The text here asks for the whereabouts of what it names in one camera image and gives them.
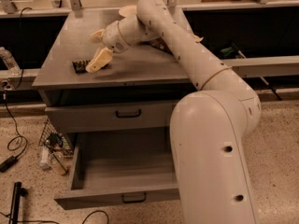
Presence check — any black stand pole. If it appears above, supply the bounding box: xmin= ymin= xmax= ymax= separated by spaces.
xmin=8 ymin=181 xmax=27 ymax=224

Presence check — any wire mesh basket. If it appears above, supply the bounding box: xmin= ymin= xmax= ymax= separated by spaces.
xmin=39 ymin=119 xmax=74 ymax=158

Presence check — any black power cable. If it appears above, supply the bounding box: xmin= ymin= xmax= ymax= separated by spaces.
xmin=0 ymin=91 xmax=29 ymax=174

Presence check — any clear plastic bottle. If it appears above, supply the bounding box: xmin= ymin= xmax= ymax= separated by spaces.
xmin=0 ymin=47 xmax=21 ymax=76

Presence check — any open grey lower drawer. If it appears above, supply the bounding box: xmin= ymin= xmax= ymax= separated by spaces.
xmin=55 ymin=127 xmax=179 ymax=210

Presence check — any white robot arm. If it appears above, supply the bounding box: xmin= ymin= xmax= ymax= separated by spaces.
xmin=87 ymin=0 xmax=261 ymax=224

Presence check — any black drawer handle lower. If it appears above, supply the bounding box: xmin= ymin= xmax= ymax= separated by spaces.
xmin=121 ymin=192 xmax=147 ymax=203

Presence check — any dark rxbar chocolate bar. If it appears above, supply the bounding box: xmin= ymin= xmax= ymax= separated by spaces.
xmin=72 ymin=60 xmax=90 ymax=74

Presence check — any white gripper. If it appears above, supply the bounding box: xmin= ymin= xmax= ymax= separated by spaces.
xmin=86 ymin=21 xmax=129 ymax=73

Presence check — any black drawer handle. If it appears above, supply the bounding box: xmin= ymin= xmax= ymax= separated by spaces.
xmin=121 ymin=192 xmax=147 ymax=203
xmin=115 ymin=109 xmax=142 ymax=119

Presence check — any closed grey upper drawer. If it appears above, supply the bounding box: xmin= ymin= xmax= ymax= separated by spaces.
xmin=46 ymin=101 xmax=176 ymax=133

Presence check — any grey drawer cabinet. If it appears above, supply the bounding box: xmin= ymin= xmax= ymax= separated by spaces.
xmin=32 ymin=7 xmax=216 ymax=135

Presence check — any brown chip bag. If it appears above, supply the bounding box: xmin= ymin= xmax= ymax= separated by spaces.
xmin=149 ymin=34 xmax=203 ymax=53

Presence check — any white ceramic bowl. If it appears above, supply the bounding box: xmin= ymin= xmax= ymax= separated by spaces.
xmin=119 ymin=5 xmax=136 ymax=18

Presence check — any black drawer handle upper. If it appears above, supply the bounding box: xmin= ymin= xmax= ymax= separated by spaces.
xmin=115 ymin=109 xmax=142 ymax=119

